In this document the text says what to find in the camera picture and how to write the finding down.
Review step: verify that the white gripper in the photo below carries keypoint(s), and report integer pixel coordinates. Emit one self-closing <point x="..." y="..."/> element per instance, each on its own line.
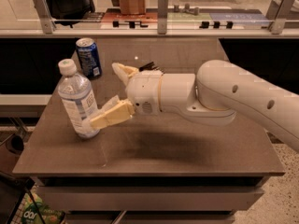
<point x="144" y="90"/>

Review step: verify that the clear plastic water bottle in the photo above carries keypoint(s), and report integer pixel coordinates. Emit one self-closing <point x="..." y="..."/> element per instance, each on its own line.
<point x="77" y="95"/>

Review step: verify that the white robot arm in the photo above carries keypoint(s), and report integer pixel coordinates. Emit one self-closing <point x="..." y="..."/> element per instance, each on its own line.
<point x="212" y="96"/>

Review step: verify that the black snack packet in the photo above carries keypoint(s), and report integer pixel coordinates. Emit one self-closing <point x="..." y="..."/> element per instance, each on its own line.
<point x="150" y="66"/>

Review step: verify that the blue soda can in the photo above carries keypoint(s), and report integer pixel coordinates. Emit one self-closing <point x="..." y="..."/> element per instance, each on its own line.
<point x="88" y="57"/>

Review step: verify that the black office chair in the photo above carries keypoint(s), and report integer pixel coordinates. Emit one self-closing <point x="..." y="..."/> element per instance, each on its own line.
<point x="69" y="12"/>

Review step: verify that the grey table drawer cabinet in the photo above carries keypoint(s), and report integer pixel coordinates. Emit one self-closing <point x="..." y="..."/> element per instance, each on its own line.
<point x="150" y="204"/>

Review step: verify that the green chip bag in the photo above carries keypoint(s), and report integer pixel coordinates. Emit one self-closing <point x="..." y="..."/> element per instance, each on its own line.
<point x="35" y="211"/>

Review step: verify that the left metal glass bracket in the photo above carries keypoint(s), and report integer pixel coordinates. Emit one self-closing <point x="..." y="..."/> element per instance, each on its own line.
<point x="47" y="24"/>

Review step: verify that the metal glass bracket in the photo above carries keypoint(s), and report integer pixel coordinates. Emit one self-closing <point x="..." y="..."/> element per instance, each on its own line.
<point x="162" y="17"/>
<point x="279" y="16"/>
<point x="47" y="24"/>

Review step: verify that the middle metal glass bracket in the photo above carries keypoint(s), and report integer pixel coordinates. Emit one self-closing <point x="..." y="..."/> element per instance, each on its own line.
<point x="162" y="17"/>

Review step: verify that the right metal glass bracket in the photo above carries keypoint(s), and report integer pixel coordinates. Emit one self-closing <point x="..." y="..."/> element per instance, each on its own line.
<point x="279" y="16"/>

